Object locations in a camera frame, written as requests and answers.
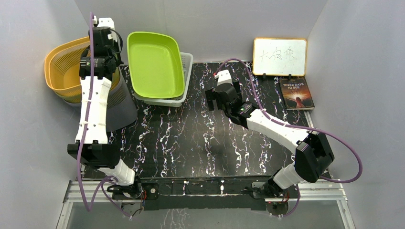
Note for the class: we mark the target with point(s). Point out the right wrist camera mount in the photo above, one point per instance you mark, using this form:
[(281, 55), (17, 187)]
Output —
[(223, 77)]

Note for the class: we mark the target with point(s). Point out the olive green mesh basket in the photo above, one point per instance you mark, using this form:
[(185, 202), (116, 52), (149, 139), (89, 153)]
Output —
[(74, 95)]

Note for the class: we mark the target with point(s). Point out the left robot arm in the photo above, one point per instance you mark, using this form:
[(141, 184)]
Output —
[(97, 65)]

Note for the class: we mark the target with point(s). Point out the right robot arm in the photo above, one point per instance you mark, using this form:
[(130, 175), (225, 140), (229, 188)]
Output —
[(311, 149)]

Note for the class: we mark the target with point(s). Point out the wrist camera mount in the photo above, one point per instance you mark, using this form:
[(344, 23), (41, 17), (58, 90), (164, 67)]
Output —
[(103, 22), (223, 77)]

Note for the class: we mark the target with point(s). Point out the orange mesh basket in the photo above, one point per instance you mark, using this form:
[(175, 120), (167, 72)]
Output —
[(61, 65)]

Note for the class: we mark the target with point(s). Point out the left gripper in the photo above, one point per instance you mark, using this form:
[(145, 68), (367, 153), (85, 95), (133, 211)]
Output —
[(116, 47)]

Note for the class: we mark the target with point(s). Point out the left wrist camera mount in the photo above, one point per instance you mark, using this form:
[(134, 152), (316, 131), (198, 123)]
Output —
[(103, 22)]

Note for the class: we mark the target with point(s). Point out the grey mesh basket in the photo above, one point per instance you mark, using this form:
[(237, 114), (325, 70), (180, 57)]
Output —
[(121, 104)]

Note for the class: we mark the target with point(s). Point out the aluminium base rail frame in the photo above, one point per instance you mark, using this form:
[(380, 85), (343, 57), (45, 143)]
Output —
[(200, 160)]

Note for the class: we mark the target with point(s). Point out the lime green plastic tray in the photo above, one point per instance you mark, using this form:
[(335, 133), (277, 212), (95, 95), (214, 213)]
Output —
[(155, 65)]

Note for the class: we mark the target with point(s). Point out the white perforated plastic basket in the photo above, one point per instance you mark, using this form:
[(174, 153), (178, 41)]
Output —
[(187, 61)]

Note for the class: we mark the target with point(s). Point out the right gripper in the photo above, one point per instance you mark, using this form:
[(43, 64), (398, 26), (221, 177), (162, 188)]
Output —
[(211, 95)]

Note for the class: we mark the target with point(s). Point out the small whiteboard with yellow frame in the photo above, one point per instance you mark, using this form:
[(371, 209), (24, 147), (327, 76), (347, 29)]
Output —
[(279, 57)]

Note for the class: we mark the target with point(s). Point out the dark paperback book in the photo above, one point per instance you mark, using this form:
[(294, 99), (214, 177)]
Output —
[(296, 94)]

